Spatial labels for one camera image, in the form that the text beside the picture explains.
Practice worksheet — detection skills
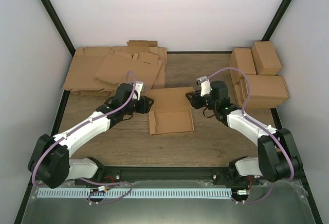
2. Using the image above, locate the folded box front bottom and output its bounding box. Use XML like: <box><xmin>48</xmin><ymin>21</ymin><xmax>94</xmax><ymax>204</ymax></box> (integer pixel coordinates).
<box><xmin>233</xmin><ymin>84</ymin><xmax>284</xmax><ymax>108</ymax></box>

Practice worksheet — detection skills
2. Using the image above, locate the stack of flat cardboard sheets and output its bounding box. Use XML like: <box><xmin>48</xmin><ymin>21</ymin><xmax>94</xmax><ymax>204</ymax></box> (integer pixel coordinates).
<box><xmin>63</xmin><ymin>41</ymin><xmax>167</xmax><ymax>96</ymax></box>

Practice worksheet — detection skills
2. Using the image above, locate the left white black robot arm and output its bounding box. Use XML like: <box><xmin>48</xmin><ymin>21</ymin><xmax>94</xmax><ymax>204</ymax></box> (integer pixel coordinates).
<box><xmin>28</xmin><ymin>81</ymin><xmax>154</xmax><ymax>189</ymax></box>

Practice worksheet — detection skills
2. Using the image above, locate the right black frame post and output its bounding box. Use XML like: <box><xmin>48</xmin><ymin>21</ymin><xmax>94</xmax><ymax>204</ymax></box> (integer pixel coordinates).
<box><xmin>261</xmin><ymin>0</ymin><xmax>293</xmax><ymax>41</ymax></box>

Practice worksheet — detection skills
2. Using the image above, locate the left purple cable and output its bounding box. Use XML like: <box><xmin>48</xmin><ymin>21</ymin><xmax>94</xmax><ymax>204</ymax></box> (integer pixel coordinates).
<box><xmin>32</xmin><ymin>70</ymin><xmax>138</xmax><ymax>207</ymax></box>

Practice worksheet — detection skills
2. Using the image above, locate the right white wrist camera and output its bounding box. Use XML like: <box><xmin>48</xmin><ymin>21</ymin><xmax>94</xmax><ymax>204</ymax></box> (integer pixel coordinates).
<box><xmin>196</xmin><ymin>76</ymin><xmax>211</xmax><ymax>97</ymax></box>

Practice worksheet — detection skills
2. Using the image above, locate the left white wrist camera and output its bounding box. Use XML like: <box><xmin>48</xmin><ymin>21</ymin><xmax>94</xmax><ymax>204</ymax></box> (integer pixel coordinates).
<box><xmin>134</xmin><ymin>81</ymin><xmax>145</xmax><ymax>96</ymax></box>

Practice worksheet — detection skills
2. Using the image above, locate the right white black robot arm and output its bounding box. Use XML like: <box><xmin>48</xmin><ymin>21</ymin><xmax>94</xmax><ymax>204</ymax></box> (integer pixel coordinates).
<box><xmin>186</xmin><ymin>80</ymin><xmax>303</xmax><ymax>184</ymax></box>

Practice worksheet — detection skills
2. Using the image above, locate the folded box front top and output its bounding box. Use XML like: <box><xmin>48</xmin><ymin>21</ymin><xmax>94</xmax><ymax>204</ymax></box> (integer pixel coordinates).
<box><xmin>239</xmin><ymin>75</ymin><xmax>289</xmax><ymax>101</ymax></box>

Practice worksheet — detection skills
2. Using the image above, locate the folded box back middle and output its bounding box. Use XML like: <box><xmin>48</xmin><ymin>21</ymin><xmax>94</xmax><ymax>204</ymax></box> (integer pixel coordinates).
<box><xmin>229</xmin><ymin>48</ymin><xmax>257</xmax><ymax>75</ymax></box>

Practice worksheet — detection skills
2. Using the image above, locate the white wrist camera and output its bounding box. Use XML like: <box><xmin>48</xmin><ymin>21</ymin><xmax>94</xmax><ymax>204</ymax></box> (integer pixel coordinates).
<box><xmin>134</xmin><ymin>81</ymin><xmax>145</xmax><ymax>96</ymax></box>
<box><xmin>196</xmin><ymin>76</ymin><xmax>211</xmax><ymax>97</ymax></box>

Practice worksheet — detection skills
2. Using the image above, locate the folded box back right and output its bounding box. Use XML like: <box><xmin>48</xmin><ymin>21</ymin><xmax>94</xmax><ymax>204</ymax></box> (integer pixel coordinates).
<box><xmin>251</xmin><ymin>41</ymin><xmax>282</xmax><ymax>76</ymax></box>

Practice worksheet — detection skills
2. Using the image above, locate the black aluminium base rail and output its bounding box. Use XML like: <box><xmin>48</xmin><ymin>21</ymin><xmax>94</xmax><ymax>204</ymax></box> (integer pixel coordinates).
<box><xmin>33</xmin><ymin>166</ymin><xmax>304</xmax><ymax>186</ymax></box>

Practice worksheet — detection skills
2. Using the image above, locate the left black frame post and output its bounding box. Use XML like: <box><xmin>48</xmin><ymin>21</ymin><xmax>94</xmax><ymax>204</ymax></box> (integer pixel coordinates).
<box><xmin>40</xmin><ymin>0</ymin><xmax>76</xmax><ymax>57</ymax></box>

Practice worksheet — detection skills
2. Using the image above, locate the light blue slotted cable duct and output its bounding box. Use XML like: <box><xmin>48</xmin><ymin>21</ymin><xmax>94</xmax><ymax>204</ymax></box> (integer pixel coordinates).
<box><xmin>37</xmin><ymin>188</ymin><xmax>232</xmax><ymax>199</ymax></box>

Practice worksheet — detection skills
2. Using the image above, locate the black frame post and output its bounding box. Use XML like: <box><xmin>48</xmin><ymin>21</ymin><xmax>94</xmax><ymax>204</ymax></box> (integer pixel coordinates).
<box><xmin>261</xmin><ymin>0</ymin><xmax>293</xmax><ymax>41</ymax></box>
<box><xmin>40</xmin><ymin>0</ymin><xmax>76</xmax><ymax>57</ymax></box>

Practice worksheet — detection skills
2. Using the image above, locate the cardboard box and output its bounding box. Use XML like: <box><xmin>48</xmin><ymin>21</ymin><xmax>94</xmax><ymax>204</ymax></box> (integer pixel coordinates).
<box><xmin>146</xmin><ymin>87</ymin><xmax>195</xmax><ymax>135</ymax></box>

